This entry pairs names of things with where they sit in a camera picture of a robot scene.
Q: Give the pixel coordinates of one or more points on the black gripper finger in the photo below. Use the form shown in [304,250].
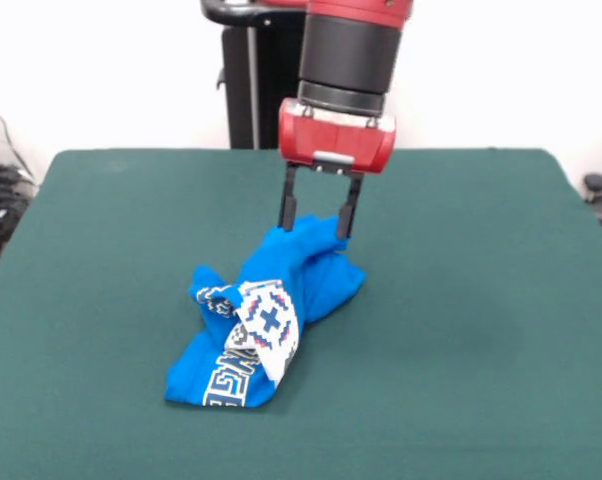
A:
[288,210]
[350,215]

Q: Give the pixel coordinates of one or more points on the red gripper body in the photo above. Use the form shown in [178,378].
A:
[331,142]

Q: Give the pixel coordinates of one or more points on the blue printed T-shirt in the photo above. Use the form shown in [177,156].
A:
[321,290]

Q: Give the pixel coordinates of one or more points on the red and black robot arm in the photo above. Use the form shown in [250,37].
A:
[348,55]

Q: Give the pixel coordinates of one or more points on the dark green table cloth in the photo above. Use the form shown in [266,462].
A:
[456,300]

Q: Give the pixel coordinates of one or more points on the black office chair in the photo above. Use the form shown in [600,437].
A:
[597,182]

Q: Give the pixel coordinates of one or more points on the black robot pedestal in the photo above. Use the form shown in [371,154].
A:
[238,90]

